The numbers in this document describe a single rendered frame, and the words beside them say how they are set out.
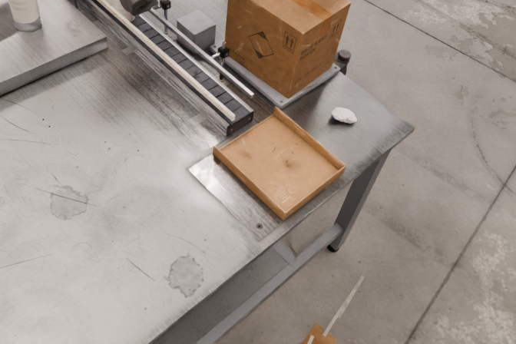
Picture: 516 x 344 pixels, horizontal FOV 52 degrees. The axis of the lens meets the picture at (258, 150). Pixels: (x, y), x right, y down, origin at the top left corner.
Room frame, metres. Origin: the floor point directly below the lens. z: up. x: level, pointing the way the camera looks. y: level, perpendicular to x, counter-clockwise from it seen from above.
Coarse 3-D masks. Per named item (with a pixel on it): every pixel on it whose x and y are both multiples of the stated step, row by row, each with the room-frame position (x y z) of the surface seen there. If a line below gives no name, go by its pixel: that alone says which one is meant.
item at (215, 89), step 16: (96, 0) 1.51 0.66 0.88; (112, 16) 1.44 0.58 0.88; (128, 32) 1.37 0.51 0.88; (144, 32) 1.38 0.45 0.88; (160, 48) 1.32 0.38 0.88; (176, 48) 1.33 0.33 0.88; (192, 64) 1.27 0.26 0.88; (208, 80) 1.21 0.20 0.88; (224, 96) 1.16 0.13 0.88; (240, 112) 1.10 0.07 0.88
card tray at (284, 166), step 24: (264, 120) 1.13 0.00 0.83; (288, 120) 1.12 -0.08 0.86; (240, 144) 1.01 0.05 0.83; (264, 144) 1.03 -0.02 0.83; (288, 144) 1.05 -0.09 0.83; (312, 144) 1.06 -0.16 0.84; (240, 168) 0.92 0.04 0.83; (264, 168) 0.94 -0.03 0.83; (288, 168) 0.96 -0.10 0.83; (312, 168) 0.97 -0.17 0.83; (336, 168) 0.99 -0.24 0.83; (264, 192) 0.83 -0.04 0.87; (288, 192) 0.87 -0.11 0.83; (312, 192) 0.86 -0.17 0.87; (288, 216) 0.79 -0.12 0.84
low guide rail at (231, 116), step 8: (104, 0) 1.47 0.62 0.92; (112, 8) 1.43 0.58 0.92; (120, 16) 1.40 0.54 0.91; (128, 24) 1.37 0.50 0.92; (136, 32) 1.34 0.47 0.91; (144, 40) 1.31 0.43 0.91; (152, 48) 1.29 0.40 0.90; (160, 56) 1.26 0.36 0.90; (168, 56) 1.25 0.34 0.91; (176, 64) 1.22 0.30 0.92; (184, 72) 1.19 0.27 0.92; (192, 80) 1.16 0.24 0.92; (200, 88) 1.14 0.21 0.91; (208, 96) 1.11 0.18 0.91; (216, 104) 1.09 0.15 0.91; (224, 112) 1.07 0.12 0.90; (232, 120) 1.05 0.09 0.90
